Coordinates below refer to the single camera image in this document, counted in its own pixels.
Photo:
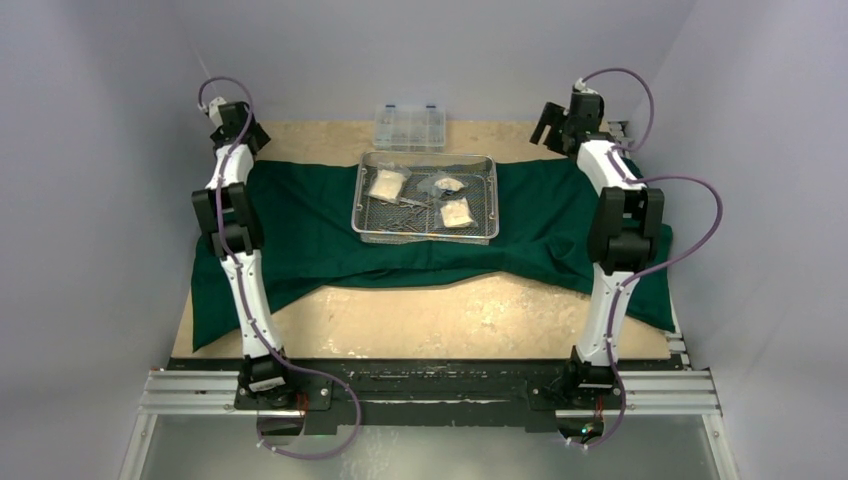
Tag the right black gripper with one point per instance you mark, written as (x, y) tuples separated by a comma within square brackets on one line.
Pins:
[(549, 125)]

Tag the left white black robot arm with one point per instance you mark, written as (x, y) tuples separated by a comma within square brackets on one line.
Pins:
[(231, 230)]

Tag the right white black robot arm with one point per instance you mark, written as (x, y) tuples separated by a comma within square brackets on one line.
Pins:
[(623, 237)]

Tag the metal surgical instruments pile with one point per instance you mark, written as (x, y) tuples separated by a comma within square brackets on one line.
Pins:
[(407, 215)]

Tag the upper right gauze packet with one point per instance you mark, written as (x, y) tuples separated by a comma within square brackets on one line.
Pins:
[(440, 184)]

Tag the lower right gauze packet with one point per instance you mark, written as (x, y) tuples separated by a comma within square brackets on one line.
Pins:
[(455, 214)]

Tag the clear plastic compartment box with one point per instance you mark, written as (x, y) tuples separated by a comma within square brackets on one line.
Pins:
[(409, 128)]

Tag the left white gauze packet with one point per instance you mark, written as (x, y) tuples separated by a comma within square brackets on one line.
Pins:
[(388, 184)]

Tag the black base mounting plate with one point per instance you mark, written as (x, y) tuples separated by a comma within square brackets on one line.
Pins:
[(526, 394)]

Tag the right side aluminium rail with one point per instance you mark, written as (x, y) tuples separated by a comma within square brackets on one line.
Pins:
[(639, 340)]

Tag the metal wire mesh tray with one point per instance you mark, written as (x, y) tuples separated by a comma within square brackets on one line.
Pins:
[(478, 172)]

